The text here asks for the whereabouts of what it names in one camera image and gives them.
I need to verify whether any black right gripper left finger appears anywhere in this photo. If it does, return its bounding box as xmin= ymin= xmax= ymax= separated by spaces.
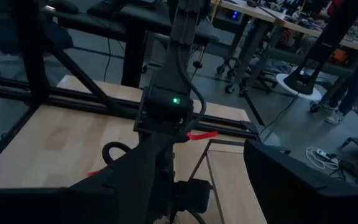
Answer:
xmin=0 ymin=135 xmax=180 ymax=224

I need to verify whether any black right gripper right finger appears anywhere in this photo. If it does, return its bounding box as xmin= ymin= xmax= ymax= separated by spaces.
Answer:
xmin=243 ymin=139 xmax=358 ymax=224

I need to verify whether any white power strip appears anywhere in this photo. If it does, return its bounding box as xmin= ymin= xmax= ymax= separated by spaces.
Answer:
xmin=315 ymin=148 xmax=338 ymax=162

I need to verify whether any black stand on white disc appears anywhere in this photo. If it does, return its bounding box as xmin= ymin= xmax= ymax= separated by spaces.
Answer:
xmin=275 ymin=0 xmax=358 ymax=102

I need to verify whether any person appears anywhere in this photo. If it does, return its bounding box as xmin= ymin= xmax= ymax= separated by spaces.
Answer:
xmin=320 ymin=52 xmax=358 ymax=125

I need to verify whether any long wooden workbench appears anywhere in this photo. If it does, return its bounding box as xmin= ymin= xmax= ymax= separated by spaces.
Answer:
xmin=221 ymin=0 xmax=358 ymax=94

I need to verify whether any dark office chair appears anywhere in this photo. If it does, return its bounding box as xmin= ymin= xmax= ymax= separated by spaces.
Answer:
xmin=0 ymin=6 xmax=74 ymax=75

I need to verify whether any computer with blue lights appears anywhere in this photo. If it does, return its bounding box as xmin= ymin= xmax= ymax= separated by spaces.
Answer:
xmin=219 ymin=6 xmax=251 ymax=32

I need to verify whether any white coiled cable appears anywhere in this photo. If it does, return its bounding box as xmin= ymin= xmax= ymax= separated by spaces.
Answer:
xmin=305 ymin=146 xmax=340 ymax=170

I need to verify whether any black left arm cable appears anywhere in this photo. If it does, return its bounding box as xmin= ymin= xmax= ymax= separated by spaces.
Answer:
xmin=101 ymin=141 xmax=133 ymax=167

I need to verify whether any black aluminium table frame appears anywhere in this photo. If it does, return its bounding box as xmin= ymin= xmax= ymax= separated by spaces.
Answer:
xmin=0 ymin=0 xmax=260 ymax=175

